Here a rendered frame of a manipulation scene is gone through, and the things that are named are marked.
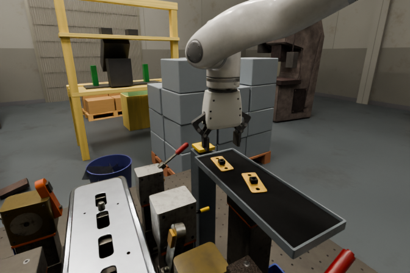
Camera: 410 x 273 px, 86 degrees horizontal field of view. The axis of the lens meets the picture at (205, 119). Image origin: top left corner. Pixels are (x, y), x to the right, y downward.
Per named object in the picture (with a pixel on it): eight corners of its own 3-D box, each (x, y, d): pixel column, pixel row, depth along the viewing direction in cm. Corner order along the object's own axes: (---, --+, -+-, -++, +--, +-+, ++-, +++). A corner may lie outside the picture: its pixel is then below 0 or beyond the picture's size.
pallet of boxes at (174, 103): (182, 195, 234) (177, 60, 193) (152, 161, 308) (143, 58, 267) (269, 162, 306) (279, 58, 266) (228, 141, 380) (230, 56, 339)
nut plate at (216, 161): (210, 158, 65) (210, 155, 65) (221, 156, 67) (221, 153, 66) (221, 172, 58) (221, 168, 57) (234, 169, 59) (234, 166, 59)
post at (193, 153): (191, 247, 90) (188, 148, 77) (207, 239, 93) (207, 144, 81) (199, 262, 83) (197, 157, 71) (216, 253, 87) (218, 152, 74)
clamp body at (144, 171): (142, 247, 91) (133, 167, 80) (169, 236, 96) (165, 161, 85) (146, 261, 84) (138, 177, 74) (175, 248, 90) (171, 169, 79)
